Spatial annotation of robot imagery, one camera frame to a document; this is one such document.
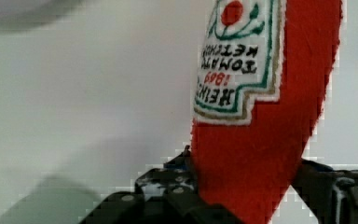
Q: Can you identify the grey round plate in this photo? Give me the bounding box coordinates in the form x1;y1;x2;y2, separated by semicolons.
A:
0;0;87;32

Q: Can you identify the red plush ketchup bottle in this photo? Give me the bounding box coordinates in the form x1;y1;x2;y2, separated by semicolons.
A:
192;0;342;224

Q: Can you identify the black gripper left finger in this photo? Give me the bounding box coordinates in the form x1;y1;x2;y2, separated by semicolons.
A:
79;146;244;224

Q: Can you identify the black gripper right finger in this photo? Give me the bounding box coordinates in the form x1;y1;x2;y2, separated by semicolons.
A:
292;160;358;224

